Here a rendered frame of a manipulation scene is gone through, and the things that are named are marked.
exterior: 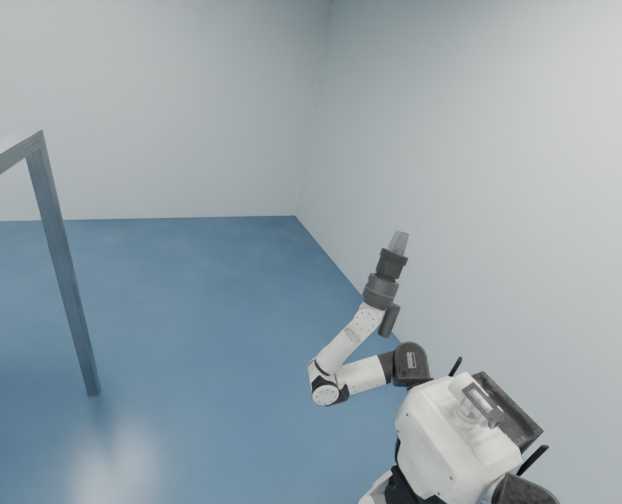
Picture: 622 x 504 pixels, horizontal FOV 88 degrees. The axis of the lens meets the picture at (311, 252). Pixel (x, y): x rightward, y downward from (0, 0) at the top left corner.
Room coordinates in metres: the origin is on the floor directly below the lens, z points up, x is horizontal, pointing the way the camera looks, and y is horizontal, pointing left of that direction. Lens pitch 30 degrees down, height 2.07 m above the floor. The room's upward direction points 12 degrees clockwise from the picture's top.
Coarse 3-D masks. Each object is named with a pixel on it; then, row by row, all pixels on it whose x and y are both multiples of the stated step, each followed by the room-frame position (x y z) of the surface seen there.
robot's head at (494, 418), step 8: (472, 384) 0.55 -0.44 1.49; (464, 392) 0.54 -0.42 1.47; (480, 392) 0.53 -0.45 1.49; (472, 400) 0.52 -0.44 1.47; (488, 400) 0.52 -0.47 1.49; (480, 408) 0.50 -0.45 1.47; (496, 408) 0.50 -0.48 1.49; (488, 416) 0.48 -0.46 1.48; (496, 416) 0.48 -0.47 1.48; (480, 424) 0.49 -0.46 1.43; (488, 424) 0.49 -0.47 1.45; (496, 424) 0.50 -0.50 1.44
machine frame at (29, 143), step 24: (0, 144) 1.02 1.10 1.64; (24, 144) 1.10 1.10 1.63; (0, 168) 0.92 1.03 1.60; (48, 168) 1.24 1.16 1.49; (48, 192) 1.21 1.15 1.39; (48, 216) 1.20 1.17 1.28; (48, 240) 1.19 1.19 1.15; (72, 264) 1.26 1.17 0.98; (72, 288) 1.21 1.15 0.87; (72, 312) 1.20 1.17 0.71; (72, 336) 1.19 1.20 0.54; (96, 384) 1.22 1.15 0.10
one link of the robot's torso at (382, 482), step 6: (390, 468) 0.62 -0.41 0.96; (384, 474) 0.60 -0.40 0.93; (390, 474) 0.60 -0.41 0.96; (378, 480) 0.59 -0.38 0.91; (384, 480) 0.58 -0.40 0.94; (378, 486) 0.58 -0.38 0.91; (384, 486) 0.59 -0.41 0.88; (372, 492) 0.57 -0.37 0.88; (378, 492) 0.59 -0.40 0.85; (366, 498) 0.56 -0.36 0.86; (372, 498) 0.55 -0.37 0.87; (378, 498) 0.57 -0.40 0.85; (384, 498) 0.58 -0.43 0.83
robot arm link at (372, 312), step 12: (372, 300) 0.72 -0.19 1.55; (384, 300) 0.72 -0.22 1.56; (360, 312) 0.69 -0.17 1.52; (372, 312) 0.69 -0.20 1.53; (384, 312) 0.73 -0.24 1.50; (396, 312) 0.71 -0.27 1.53; (360, 324) 0.68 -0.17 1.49; (372, 324) 0.67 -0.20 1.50; (384, 324) 0.70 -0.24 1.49; (384, 336) 0.69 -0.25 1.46
